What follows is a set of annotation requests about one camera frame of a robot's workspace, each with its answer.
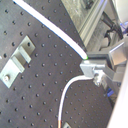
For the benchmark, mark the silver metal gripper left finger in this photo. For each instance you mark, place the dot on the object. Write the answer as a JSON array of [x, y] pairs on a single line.
[[103, 75]]

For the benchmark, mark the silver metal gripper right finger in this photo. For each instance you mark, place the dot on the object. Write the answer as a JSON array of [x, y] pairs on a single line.
[[116, 54]]

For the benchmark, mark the small metal clip at bottom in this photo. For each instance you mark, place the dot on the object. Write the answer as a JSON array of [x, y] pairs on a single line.
[[66, 125]]

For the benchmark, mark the black perforated breadboard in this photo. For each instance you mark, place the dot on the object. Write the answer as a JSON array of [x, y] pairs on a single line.
[[33, 99]]

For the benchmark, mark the aluminium extrusion frame rail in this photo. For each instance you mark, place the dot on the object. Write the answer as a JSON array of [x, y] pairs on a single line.
[[91, 20]]

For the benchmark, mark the metal cable clip bracket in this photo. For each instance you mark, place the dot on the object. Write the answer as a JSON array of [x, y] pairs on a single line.
[[15, 64]]

